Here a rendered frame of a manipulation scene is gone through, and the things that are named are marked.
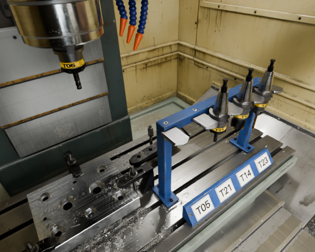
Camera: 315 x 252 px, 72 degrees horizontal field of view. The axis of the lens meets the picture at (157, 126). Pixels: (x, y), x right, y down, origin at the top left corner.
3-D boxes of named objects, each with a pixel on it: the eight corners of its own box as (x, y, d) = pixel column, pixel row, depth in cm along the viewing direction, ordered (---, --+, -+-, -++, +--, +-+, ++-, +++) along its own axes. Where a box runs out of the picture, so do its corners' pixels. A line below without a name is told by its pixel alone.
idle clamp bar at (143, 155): (181, 146, 100) (182, 135, 96) (135, 176, 87) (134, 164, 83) (173, 141, 103) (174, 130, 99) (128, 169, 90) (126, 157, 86)
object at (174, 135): (193, 141, 56) (193, 138, 56) (177, 149, 54) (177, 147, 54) (175, 128, 61) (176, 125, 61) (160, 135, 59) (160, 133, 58)
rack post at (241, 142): (254, 148, 98) (274, 89, 80) (247, 154, 95) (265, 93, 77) (236, 137, 104) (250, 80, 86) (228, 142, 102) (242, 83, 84)
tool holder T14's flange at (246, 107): (237, 99, 74) (239, 93, 72) (255, 105, 71) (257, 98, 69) (228, 107, 70) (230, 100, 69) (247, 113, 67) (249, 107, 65)
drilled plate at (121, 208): (140, 206, 72) (139, 197, 69) (49, 263, 59) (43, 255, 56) (109, 164, 87) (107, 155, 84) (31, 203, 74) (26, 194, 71)
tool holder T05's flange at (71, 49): (80, 44, 50) (77, 32, 48) (87, 51, 45) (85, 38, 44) (51, 49, 47) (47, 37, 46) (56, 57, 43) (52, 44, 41)
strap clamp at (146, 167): (154, 187, 82) (153, 159, 73) (124, 206, 76) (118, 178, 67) (149, 181, 85) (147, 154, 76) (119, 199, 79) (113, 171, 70)
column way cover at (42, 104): (115, 122, 117) (96, 16, 86) (18, 161, 95) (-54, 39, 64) (111, 117, 120) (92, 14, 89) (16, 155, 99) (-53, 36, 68)
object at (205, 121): (221, 125, 61) (222, 123, 61) (208, 132, 59) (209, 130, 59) (204, 114, 66) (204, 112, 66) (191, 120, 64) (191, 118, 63)
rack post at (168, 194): (179, 200, 78) (182, 136, 60) (167, 208, 75) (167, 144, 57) (162, 182, 84) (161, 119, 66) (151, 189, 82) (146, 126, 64)
